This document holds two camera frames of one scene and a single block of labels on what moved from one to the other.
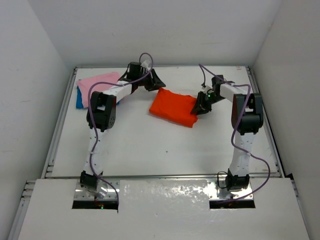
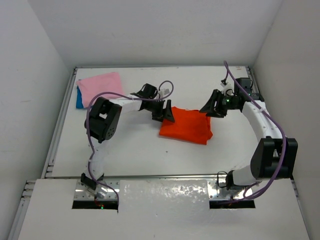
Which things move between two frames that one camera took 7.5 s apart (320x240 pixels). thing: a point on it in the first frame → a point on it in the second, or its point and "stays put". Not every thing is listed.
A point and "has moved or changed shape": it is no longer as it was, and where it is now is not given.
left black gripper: [150, 79] → [160, 110]
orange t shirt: [174, 107] has moved or changed shape
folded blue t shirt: [79, 98] stays put
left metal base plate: [113, 191] stays put
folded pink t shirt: [85, 84] stays put
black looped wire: [217, 179] stays put
